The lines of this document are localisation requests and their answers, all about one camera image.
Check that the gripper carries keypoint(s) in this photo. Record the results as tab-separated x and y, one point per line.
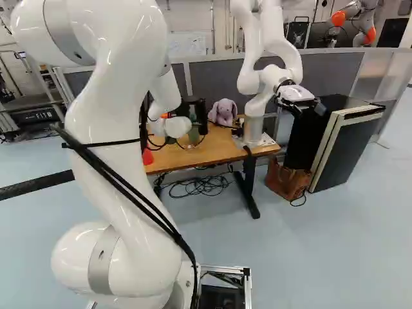
182	108

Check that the green cup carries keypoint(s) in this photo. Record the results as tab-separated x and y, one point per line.
194	133

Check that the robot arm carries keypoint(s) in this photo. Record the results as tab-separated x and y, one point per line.
106	135

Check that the purple plush bunny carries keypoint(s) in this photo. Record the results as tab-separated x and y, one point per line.
222	112

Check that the clear glass bowl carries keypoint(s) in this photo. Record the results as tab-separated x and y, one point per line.
190	147

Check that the wooden table with black legs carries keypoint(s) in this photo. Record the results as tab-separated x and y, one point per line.
222	145

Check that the grey partition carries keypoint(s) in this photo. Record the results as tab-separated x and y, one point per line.
212	77

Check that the black monitor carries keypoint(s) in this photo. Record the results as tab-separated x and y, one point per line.
145	112

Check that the white robot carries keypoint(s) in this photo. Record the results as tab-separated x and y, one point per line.
257	80

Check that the red cone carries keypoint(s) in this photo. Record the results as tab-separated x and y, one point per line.
148	158

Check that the white printed paper sheet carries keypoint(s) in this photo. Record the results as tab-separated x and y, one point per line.
267	139

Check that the brown paper bag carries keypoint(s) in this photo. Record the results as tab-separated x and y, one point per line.
286	180

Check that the black cabinet with cream panel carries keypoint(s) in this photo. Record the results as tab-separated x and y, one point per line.
347	145

